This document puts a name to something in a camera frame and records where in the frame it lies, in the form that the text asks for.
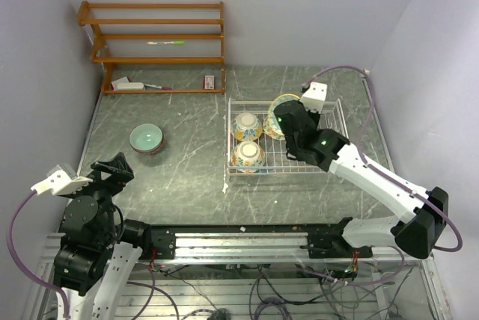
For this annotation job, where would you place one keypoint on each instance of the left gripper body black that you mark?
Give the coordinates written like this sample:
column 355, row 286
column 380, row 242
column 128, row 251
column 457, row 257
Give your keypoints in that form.
column 99, row 188

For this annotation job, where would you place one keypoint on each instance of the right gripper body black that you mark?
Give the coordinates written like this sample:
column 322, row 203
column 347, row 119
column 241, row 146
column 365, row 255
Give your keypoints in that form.
column 314, row 117

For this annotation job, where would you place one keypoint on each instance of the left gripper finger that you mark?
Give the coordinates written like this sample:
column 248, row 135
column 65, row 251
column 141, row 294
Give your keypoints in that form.
column 117, row 163
column 122, row 174

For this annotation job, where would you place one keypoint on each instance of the orange flower bowl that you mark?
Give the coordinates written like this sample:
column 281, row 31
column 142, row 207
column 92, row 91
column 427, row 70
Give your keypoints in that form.
column 272, row 129

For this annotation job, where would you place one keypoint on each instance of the yellow sun teal bowl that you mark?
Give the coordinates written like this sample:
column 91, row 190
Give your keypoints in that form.
column 281, row 99

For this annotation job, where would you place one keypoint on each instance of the blue yellow patterned bowl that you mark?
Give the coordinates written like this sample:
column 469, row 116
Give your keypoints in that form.
column 246, row 127

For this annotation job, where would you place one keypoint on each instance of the orange leaf bird bowl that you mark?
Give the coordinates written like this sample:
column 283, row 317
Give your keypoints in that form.
column 248, row 157

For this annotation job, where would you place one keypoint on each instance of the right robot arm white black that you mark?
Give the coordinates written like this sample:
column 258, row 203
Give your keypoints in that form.
column 418, row 217

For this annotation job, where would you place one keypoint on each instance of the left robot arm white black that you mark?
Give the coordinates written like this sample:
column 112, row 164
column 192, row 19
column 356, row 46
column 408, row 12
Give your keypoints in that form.
column 99, row 246

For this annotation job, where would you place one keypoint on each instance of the light teal glazed bowl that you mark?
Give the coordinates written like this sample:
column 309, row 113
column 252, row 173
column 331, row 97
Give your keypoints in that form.
column 146, row 139

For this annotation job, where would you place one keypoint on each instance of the white eraser block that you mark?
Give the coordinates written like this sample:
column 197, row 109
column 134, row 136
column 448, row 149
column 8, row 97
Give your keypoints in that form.
column 128, row 86

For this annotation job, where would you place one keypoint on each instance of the pink white pen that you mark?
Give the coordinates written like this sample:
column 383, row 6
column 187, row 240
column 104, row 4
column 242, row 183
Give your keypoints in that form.
column 158, row 87

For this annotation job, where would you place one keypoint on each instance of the red white small box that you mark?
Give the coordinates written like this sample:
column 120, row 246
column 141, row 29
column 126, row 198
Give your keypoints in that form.
column 209, row 82

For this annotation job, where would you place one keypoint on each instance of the green white pen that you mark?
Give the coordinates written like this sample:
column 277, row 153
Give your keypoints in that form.
column 173, row 42

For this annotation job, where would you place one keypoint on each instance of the wooden three-tier shelf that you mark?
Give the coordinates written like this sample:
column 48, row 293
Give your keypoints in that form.
column 121, row 32

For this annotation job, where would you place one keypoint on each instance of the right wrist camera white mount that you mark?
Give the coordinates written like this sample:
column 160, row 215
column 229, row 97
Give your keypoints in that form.
column 314, row 97

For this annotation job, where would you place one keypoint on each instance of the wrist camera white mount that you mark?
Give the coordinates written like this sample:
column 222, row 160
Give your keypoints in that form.
column 61, row 180
column 314, row 97

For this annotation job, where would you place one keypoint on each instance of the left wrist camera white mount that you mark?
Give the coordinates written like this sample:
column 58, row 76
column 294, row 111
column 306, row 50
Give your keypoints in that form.
column 61, row 180

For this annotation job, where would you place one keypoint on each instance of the white wire dish rack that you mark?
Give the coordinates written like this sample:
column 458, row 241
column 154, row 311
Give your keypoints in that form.
column 276, row 161

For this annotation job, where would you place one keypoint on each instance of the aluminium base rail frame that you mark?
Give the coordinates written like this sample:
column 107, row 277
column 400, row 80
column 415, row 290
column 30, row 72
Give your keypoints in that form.
column 257, row 243

